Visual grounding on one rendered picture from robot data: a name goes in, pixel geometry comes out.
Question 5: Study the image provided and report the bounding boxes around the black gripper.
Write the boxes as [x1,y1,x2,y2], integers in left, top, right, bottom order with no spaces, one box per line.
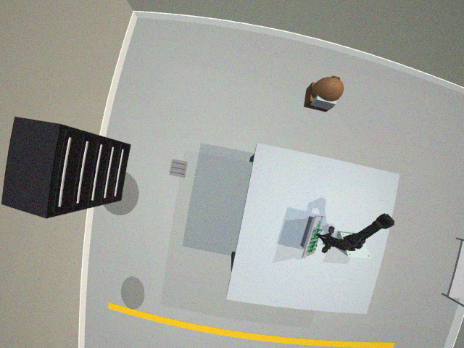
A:
[317,226,338,253]

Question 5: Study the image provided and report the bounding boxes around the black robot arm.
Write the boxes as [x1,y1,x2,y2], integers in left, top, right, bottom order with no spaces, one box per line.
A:
[324,213,394,251]

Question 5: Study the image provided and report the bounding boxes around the light grey switch panel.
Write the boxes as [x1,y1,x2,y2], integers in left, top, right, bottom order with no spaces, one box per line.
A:
[300,215,325,258]

